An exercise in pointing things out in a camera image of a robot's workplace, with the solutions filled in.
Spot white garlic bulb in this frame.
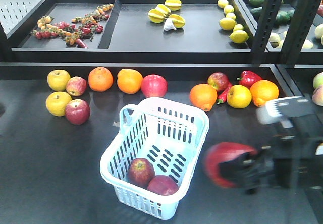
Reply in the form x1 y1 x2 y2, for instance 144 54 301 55
164 18 177 31

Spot yellow apple front left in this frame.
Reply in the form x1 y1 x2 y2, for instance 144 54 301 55
45 91 72 117

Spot yellow starfruit bunch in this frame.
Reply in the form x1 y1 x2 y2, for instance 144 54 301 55
147 0 186 29

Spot big red apple left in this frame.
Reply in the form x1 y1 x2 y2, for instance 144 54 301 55
141 74 168 98

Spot red bell pepper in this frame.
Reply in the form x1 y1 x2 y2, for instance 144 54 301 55
237 70 262 89

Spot pink green peach front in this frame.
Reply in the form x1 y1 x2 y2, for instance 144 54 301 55
312 85 323 106

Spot dark red apple corner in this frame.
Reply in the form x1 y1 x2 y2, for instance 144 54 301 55
203 142 258 188

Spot dark red striped apple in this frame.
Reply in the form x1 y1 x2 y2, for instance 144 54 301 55
127 158 155 189

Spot orange fruit centre left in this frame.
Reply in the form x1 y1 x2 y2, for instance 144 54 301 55
189 83 218 112

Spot dark red apple left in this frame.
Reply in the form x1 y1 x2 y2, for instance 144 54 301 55
65 99 91 125

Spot light blue plastic basket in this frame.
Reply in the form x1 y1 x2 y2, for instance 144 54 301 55
99 97 209 220

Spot pink green peach back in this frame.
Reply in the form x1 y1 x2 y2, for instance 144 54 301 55
312 72 323 89

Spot small red chili pepper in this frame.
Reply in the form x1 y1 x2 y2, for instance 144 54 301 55
216 82 232 104

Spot red yellow apple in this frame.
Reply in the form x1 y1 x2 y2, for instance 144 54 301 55
207 72 229 92

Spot orange fruit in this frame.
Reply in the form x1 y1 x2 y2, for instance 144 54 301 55
117 69 143 94
189 83 218 112
250 80 279 107

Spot yellow apple back left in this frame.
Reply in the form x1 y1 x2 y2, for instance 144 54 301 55
47 69 71 91

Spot pale green pears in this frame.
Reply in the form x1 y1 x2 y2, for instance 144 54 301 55
268 23 323 49

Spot black shelf upright post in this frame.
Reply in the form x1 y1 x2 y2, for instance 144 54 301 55
250 0 322 66

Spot orange fruit centre right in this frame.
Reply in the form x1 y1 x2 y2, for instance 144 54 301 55
250 80 279 107

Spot white perforated panel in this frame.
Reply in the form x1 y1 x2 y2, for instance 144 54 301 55
1 0 41 34

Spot pink green peach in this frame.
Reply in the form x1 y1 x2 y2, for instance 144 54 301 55
312 85 323 106
312 72 323 89

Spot pink striped apple left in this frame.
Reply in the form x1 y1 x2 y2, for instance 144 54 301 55
66 76 87 96

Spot cherry tomato vine pile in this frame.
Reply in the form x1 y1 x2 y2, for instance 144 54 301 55
30 4 114 49

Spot large orange far left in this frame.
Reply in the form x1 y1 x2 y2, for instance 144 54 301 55
88 67 114 92

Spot yellow lemon pile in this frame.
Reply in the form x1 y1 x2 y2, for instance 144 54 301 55
217 0 249 44

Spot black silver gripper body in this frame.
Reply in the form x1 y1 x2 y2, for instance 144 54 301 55
256 96 322 188

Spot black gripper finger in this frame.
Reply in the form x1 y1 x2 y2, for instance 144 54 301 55
218 155 274 194

